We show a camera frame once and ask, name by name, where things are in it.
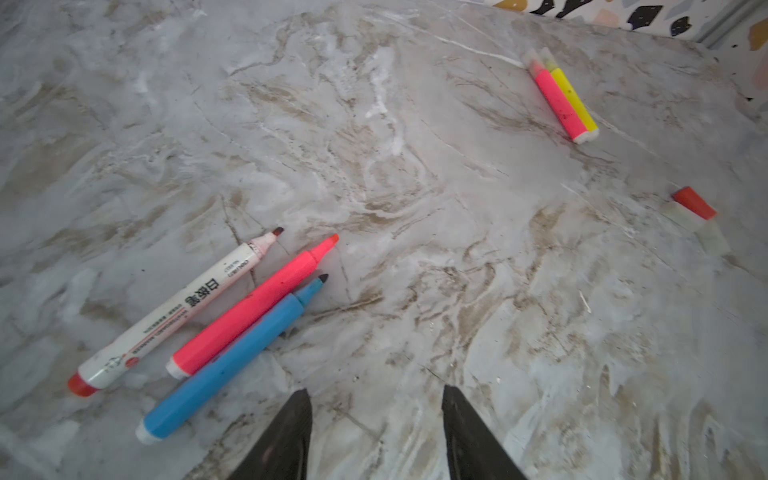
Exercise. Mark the red pen cap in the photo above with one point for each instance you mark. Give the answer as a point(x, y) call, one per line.
point(691, 200)

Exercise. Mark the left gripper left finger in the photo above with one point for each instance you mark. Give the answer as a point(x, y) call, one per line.
point(283, 448)

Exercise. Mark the yellow highlighter pen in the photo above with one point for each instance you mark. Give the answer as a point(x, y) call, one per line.
point(571, 95)

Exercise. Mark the red pink marker pen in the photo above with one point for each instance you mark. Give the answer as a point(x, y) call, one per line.
point(199, 351)

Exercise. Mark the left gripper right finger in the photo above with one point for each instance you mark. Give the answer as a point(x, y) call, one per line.
point(472, 450)

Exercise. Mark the clear pen cap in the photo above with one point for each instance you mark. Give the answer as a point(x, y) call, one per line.
point(707, 232)

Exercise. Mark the thin white red pen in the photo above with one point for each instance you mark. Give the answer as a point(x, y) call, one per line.
point(125, 351)

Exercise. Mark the blue pen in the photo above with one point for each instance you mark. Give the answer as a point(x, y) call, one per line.
point(185, 401)

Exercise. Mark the pink highlighter pen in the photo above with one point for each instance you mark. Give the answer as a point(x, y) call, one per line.
point(575, 128)

